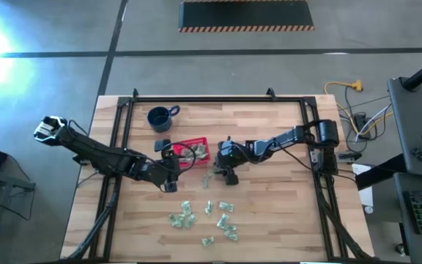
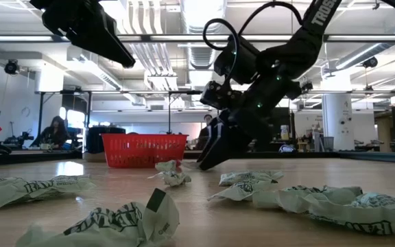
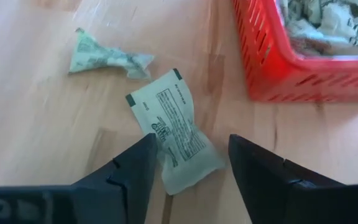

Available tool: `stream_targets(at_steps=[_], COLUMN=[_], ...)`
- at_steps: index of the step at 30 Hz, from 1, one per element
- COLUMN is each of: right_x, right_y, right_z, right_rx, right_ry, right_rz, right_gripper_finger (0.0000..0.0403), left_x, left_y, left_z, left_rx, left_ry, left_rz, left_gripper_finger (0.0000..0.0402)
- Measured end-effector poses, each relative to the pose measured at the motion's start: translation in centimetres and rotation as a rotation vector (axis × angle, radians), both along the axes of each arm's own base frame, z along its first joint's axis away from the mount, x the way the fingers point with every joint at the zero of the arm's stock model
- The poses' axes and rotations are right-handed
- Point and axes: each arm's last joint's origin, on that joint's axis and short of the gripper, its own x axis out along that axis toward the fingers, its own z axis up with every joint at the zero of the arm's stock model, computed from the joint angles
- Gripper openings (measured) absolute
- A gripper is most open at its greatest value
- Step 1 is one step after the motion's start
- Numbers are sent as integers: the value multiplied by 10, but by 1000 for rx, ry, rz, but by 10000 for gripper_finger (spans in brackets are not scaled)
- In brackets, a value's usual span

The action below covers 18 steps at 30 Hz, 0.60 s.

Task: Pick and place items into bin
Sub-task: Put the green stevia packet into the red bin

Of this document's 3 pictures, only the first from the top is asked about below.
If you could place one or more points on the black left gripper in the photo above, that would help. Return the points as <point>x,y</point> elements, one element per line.
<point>159,170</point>

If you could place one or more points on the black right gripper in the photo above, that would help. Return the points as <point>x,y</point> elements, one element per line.
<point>238,154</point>

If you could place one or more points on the green white packet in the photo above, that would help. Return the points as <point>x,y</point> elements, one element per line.
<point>190,220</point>
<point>211,171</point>
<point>190,153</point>
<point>207,241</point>
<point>231,235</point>
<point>175,220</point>
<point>183,153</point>
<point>226,207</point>
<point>209,207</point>
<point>186,208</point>
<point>222,221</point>
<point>206,182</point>
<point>201,152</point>
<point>231,227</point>

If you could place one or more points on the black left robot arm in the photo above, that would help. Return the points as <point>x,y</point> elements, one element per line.
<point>93,154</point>

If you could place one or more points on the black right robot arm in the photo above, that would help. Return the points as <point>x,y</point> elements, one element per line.
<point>288,137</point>

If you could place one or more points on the red plastic basket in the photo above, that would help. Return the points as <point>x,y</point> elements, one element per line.
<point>196,141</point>

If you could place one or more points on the dark blue mug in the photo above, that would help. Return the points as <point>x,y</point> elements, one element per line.
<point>158,119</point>

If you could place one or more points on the black power adapter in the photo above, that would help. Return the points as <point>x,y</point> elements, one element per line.
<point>361,121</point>

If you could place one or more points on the white round cap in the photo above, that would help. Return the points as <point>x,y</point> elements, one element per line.
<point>369,209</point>

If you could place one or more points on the black hazard striped mat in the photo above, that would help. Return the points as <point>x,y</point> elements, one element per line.
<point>245,14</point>

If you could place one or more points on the black desk foot bar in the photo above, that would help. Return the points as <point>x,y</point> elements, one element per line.
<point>379,174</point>

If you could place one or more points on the black caster wheel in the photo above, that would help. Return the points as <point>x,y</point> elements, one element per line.
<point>400,249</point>

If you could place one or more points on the small black remote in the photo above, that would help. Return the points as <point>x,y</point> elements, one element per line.
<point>420,154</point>

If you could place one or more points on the dark grey keyboard desk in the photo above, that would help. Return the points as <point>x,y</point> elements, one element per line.
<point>416,253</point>

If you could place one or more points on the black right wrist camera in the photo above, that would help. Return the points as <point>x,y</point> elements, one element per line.
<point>232,179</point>

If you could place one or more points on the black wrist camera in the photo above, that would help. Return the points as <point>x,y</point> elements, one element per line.
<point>232,179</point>
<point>162,145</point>

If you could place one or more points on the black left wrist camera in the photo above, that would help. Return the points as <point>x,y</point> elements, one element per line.
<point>162,145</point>

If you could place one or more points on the black aluminium rig frame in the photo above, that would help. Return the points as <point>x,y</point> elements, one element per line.
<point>214,99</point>

